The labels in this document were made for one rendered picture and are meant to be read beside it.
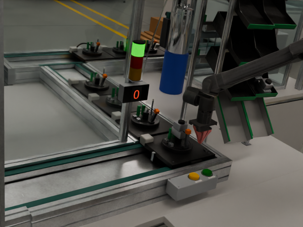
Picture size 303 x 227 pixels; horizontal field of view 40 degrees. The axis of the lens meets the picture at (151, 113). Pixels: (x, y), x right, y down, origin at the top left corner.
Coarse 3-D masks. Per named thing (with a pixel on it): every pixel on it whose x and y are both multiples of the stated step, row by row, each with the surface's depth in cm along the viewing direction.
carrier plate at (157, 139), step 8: (152, 136) 188; (160, 136) 189; (152, 144) 181; (160, 144) 182; (200, 144) 187; (160, 152) 175; (168, 152) 176; (192, 152) 179; (200, 152) 180; (208, 152) 181; (168, 160) 170; (176, 160) 171; (184, 160) 172; (192, 160) 173
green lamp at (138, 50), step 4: (136, 44) 160; (144, 44) 162; (132, 48) 162; (136, 48) 161; (140, 48) 161; (144, 48) 163; (132, 52) 163; (136, 52) 161; (140, 52) 162; (136, 56) 162; (140, 56) 162
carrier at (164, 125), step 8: (152, 104) 202; (136, 112) 210; (144, 112) 198; (152, 112) 213; (136, 120) 195; (144, 120) 198; (160, 120) 205; (136, 128) 193; (144, 128) 194; (152, 128) 195; (160, 128) 196; (168, 128) 198; (136, 136) 186
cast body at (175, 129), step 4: (180, 120) 177; (176, 124) 177; (180, 124) 176; (184, 124) 177; (172, 128) 180; (176, 128) 177; (180, 128) 176; (184, 128) 177; (172, 132) 180; (176, 132) 178; (180, 132) 176; (176, 136) 178; (180, 136) 176; (184, 136) 178
